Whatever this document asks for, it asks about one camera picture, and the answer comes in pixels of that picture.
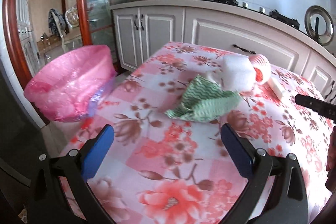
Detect green patterned cloth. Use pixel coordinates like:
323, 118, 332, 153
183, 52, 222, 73
165, 75, 242, 122

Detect white foam block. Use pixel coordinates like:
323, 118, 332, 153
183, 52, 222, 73
204, 55, 256, 93

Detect white tissue pack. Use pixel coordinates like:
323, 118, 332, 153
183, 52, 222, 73
268, 77, 287, 101

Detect pink lined trash bin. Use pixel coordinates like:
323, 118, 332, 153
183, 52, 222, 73
24, 45, 117, 122

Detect white kitchen cabinets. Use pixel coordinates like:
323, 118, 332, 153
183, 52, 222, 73
110, 0, 335, 102

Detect person's right hand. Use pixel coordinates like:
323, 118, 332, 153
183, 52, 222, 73
325, 127, 335, 192

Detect dark refrigerator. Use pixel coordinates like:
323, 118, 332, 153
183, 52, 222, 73
1, 65, 50, 187

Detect floral pink tablecloth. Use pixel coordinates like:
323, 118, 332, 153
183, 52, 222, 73
66, 42, 333, 223

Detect round steel pot lid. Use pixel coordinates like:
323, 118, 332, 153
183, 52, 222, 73
305, 5, 335, 47

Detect black gas stove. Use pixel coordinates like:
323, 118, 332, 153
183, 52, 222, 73
199, 0, 300, 30

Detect white ornate chair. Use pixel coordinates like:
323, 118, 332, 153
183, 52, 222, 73
49, 9, 81, 53

